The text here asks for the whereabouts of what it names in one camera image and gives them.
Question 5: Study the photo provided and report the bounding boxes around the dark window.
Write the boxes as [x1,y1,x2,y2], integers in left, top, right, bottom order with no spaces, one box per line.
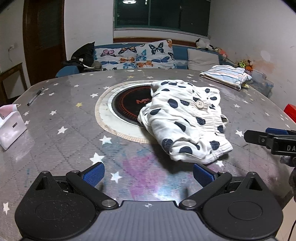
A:
[113,0,211,37]

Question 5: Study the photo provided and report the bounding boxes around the round black induction cooker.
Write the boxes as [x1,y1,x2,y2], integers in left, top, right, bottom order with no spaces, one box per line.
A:
[111,85,156,127]

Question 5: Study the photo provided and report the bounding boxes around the butterfly print blanket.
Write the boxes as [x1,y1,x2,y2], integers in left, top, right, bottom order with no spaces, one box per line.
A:
[94,39,176,71]

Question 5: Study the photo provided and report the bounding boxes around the white pink tissue box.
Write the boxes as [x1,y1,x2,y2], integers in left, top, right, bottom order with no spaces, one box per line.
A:
[0,104,28,150]

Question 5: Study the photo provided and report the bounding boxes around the grey pillow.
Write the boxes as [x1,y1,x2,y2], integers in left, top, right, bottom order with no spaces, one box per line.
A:
[187,48,220,71]

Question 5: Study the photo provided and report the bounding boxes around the red object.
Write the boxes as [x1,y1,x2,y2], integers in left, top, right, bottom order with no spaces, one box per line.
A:
[283,104,296,122]

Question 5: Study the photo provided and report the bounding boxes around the thin dark cable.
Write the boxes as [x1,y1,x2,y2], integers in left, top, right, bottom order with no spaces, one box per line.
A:
[287,218,296,240]

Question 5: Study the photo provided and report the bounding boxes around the black white plush toy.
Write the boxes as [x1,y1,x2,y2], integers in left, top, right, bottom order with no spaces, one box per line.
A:
[195,38,208,49]

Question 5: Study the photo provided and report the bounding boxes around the white pink plush toy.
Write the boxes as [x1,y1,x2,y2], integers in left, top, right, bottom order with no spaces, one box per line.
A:
[208,44,228,58]

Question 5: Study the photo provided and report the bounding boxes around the striped folded cloth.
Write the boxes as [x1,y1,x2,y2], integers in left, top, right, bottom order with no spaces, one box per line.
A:
[199,65,252,91]

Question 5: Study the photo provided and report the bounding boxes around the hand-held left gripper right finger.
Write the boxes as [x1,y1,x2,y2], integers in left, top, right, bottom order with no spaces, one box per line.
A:
[179,163,267,210]

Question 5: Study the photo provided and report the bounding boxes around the grey star tablecloth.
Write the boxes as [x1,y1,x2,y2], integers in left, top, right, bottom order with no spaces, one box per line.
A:
[0,68,296,241]

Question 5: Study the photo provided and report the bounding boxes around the black pen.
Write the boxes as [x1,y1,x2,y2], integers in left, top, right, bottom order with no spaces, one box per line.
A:
[26,87,45,106]

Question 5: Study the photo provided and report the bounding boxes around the person's right hand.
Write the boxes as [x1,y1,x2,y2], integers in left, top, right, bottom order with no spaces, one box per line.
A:
[280,155,296,188]

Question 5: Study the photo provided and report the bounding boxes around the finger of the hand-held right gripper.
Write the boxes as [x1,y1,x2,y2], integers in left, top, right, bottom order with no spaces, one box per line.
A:
[265,128,296,137]
[245,130,275,149]

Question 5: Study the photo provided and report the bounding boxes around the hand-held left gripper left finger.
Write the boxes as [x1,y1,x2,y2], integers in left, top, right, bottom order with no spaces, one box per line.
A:
[30,162,119,210]

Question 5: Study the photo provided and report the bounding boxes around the black round induction cooktop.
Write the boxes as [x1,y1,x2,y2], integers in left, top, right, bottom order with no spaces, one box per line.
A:
[95,80,162,143]

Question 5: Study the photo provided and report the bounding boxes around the black backpack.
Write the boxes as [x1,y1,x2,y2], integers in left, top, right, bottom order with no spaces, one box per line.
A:
[62,42,96,70]

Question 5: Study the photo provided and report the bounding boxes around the white polka dot shorts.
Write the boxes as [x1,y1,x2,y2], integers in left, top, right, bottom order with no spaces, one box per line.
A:
[137,79,233,165]

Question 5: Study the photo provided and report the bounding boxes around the dark wooden door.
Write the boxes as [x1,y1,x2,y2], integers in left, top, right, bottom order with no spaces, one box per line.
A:
[23,0,66,86]

